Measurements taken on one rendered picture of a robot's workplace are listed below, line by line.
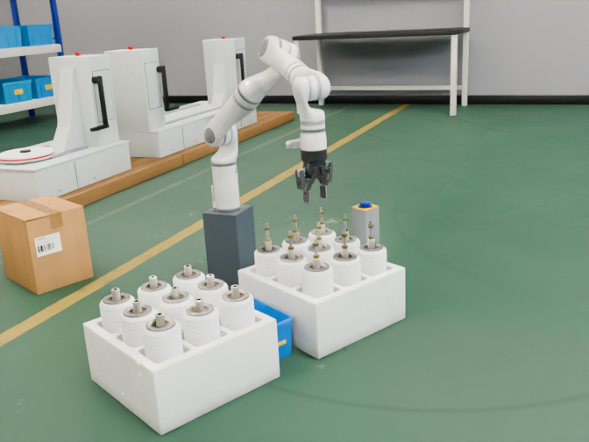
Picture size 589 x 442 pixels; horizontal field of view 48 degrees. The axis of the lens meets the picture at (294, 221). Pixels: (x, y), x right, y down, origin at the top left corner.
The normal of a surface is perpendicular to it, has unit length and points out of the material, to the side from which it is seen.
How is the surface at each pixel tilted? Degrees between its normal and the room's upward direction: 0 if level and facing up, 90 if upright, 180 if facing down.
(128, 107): 90
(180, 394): 90
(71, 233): 90
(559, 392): 0
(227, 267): 90
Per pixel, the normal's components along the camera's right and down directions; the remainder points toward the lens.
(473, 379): -0.05, -0.95
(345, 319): 0.64, 0.20
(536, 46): -0.39, 0.29
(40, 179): 0.92, 0.07
